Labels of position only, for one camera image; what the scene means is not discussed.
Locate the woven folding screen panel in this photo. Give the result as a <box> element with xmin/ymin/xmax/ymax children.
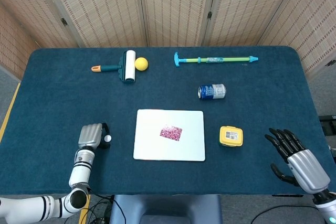
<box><xmin>39</xmin><ymin>0</ymin><xmax>146</xmax><ymax>48</ymax></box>
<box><xmin>258</xmin><ymin>0</ymin><xmax>336</xmax><ymax>75</ymax></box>
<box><xmin>138</xmin><ymin>0</ymin><xmax>218</xmax><ymax>48</ymax></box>
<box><xmin>0</xmin><ymin>0</ymin><xmax>85</xmax><ymax>49</ymax></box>
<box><xmin>0</xmin><ymin>2</ymin><xmax>39</xmax><ymax>80</ymax></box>
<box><xmin>202</xmin><ymin>0</ymin><xmax>307</xmax><ymax>47</ymax></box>

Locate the yellow tape measure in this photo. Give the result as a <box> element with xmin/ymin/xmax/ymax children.
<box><xmin>219</xmin><ymin>125</ymin><xmax>244</xmax><ymax>148</ymax></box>

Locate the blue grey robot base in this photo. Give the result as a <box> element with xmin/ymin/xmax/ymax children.
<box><xmin>109</xmin><ymin>194</ymin><xmax>223</xmax><ymax>224</ymax></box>

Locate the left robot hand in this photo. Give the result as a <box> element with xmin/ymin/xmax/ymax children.
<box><xmin>78</xmin><ymin>122</ymin><xmax>112</xmax><ymax>152</ymax></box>

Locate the dark blue tablecloth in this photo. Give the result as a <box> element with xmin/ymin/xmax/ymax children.
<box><xmin>0</xmin><ymin>45</ymin><xmax>333</xmax><ymax>196</ymax></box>

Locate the yellow foam ball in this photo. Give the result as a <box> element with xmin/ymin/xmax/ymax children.
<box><xmin>134</xmin><ymin>57</ymin><xmax>149</xmax><ymax>71</ymax></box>

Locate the pink patterned card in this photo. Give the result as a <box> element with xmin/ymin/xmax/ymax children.
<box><xmin>159</xmin><ymin>125</ymin><xmax>183</xmax><ymax>142</ymax></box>

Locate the yellow floor tape strip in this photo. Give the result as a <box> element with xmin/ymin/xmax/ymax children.
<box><xmin>78</xmin><ymin>194</ymin><xmax>91</xmax><ymax>224</ymax></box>
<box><xmin>0</xmin><ymin>82</ymin><xmax>21</xmax><ymax>142</ymax></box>

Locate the teal lint roller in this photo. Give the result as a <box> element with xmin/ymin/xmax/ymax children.
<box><xmin>91</xmin><ymin>50</ymin><xmax>137</xmax><ymax>84</ymax></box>

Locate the thin black floor cable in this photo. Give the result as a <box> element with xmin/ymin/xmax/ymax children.
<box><xmin>250</xmin><ymin>204</ymin><xmax>320</xmax><ymax>224</ymax></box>

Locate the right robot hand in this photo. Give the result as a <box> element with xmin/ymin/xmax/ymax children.
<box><xmin>264</xmin><ymin>127</ymin><xmax>331</xmax><ymax>194</ymax></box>

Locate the white magnetic board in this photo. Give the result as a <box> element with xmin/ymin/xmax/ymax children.
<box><xmin>133</xmin><ymin>109</ymin><xmax>206</xmax><ymax>162</ymax></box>

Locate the black floor cable bundle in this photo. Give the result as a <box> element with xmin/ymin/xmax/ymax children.
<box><xmin>88</xmin><ymin>187</ymin><xmax>127</xmax><ymax>224</ymax></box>

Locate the green blue water pump toy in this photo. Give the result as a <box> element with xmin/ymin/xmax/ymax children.
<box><xmin>173</xmin><ymin>51</ymin><xmax>259</xmax><ymax>68</ymax></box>

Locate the blue silver drink can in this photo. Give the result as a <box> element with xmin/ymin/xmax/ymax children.
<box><xmin>197</xmin><ymin>83</ymin><xmax>227</xmax><ymax>101</ymax></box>

